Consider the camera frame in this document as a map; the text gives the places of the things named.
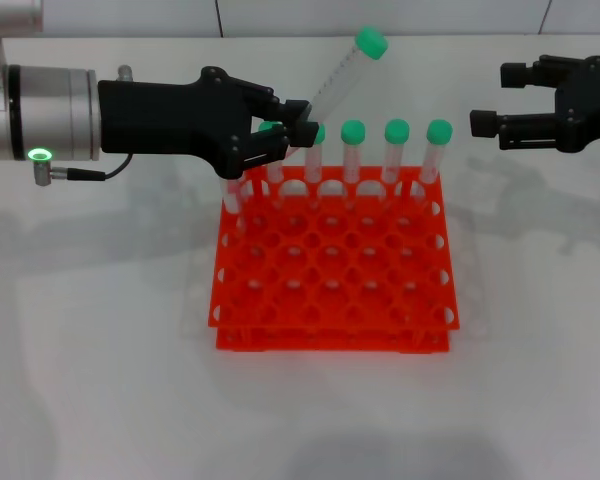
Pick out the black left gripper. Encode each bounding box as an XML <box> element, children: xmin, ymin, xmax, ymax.
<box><xmin>97</xmin><ymin>65</ymin><xmax>321</xmax><ymax>181</ymax></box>

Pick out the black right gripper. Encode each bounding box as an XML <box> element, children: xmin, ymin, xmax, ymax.
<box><xmin>469</xmin><ymin>53</ymin><xmax>600</xmax><ymax>155</ymax></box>

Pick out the orange test tube rack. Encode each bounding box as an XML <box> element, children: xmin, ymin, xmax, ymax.
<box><xmin>207</xmin><ymin>164</ymin><xmax>462</xmax><ymax>354</ymax></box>

